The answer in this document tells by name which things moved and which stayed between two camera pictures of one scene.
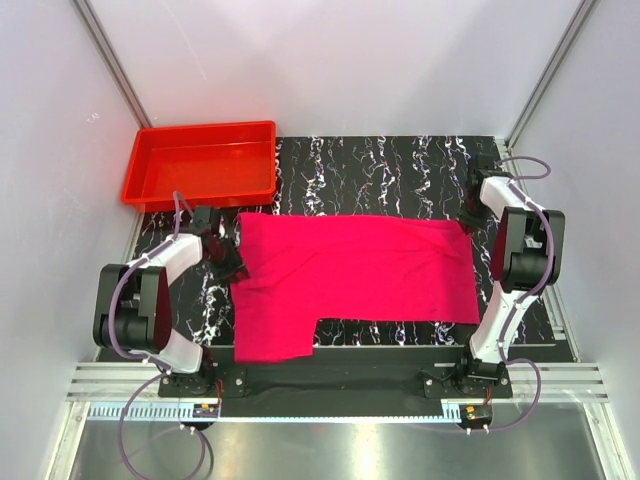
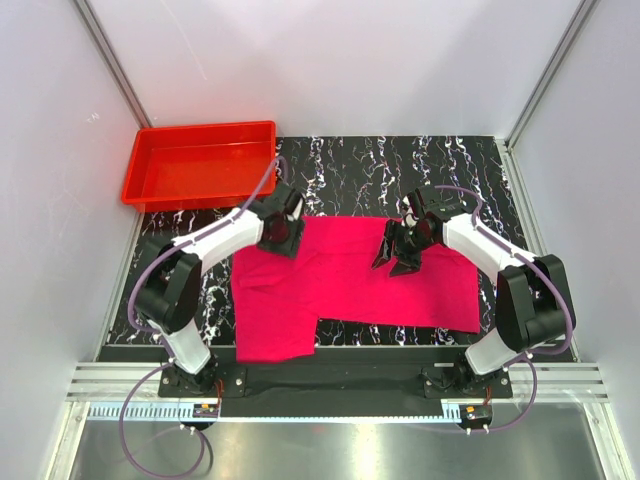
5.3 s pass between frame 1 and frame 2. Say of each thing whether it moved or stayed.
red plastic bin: stayed
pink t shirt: stayed
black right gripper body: moved
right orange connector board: stayed
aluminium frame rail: stayed
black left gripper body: moved
